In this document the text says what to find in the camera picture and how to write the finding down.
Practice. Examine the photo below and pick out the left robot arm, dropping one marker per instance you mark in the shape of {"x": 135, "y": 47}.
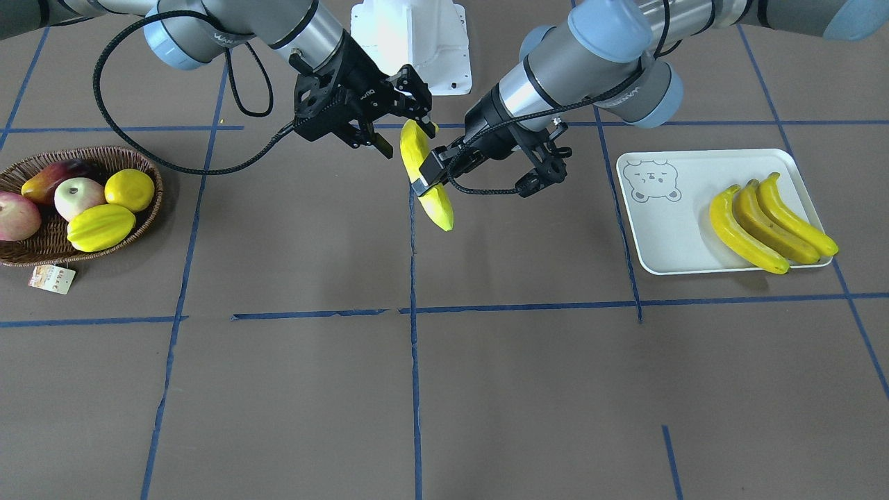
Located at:
{"x": 611, "y": 54}

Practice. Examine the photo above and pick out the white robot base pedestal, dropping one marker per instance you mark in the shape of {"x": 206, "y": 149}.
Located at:
{"x": 429, "y": 35}

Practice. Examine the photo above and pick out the paper price tag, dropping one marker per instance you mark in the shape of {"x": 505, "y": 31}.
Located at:
{"x": 52, "y": 278}

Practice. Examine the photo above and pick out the brown woven wicker basket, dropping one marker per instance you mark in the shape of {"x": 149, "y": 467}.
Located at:
{"x": 49, "y": 245}

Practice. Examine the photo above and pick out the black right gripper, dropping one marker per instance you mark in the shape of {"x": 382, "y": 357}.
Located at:
{"x": 362, "y": 82}

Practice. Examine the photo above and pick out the pale pink apple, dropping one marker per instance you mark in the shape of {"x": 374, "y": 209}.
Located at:
{"x": 76, "y": 195}

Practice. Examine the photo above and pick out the yellow starfruit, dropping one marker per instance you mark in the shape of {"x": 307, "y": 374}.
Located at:
{"x": 101, "y": 227}

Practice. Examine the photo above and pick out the dull yellow speckled banana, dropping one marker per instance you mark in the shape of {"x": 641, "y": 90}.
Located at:
{"x": 755, "y": 222}

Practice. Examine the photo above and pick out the white rectangular bear tray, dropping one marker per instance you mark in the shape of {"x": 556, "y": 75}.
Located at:
{"x": 667, "y": 194}

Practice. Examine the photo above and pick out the red pink apple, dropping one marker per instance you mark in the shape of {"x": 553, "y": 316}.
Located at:
{"x": 20, "y": 217}

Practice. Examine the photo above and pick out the yellow lemon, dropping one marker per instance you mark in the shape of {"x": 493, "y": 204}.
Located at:
{"x": 131, "y": 188}

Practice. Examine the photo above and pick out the bright yellow plastic banana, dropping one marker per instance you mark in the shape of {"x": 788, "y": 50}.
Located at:
{"x": 772, "y": 204}

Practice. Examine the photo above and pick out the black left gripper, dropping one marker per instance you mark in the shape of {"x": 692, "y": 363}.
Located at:
{"x": 488, "y": 130}

